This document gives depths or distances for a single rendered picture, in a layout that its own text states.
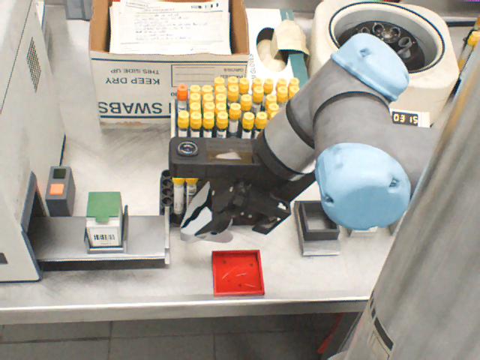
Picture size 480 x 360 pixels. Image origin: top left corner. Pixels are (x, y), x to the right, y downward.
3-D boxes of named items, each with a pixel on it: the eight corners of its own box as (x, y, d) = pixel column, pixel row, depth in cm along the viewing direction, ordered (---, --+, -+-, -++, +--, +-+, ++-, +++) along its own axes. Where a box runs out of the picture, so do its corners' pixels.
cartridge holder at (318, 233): (302, 256, 79) (307, 242, 76) (292, 205, 84) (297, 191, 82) (339, 255, 79) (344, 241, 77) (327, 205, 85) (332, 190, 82)
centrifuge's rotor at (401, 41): (334, 89, 94) (344, 55, 89) (331, 35, 104) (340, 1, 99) (424, 100, 95) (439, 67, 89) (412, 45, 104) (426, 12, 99)
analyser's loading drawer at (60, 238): (10, 268, 72) (-1, 246, 68) (18, 225, 76) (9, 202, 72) (169, 263, 74) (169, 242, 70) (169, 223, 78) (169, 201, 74)
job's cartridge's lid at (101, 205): (85, 223, 67) (85, 221, 67) (89, 193, 70) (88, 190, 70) (118, 223, 68) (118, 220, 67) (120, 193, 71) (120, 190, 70)
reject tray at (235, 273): (214, 297, 74) (214, 294, 73) (211, 253, 78) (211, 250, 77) (264, 295, 74) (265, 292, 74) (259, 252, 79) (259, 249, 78)
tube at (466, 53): (457, 84, 106) (482, 37, 97) (449, 83, 105) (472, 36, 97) (455, 79, 107) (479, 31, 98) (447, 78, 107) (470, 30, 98)
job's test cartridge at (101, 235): (91, 251, 72) (85, 223, 67) (94, 221, 75) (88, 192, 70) (122, 250, 72) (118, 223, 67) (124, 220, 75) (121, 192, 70)
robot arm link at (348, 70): (362, 62, 49) (352, 13, 55) (285, 137, 55) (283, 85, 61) (424, 104, 52) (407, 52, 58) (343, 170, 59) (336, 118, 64)
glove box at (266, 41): (244, 124, 95) (250, 81, 87) (235, 38, 110) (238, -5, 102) (315, 124, 96) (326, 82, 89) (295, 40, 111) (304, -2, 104)
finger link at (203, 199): (211, 246, 77) (249, 211, 72) (174, 235, 74) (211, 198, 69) (210, 227, 79) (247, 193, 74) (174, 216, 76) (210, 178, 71)
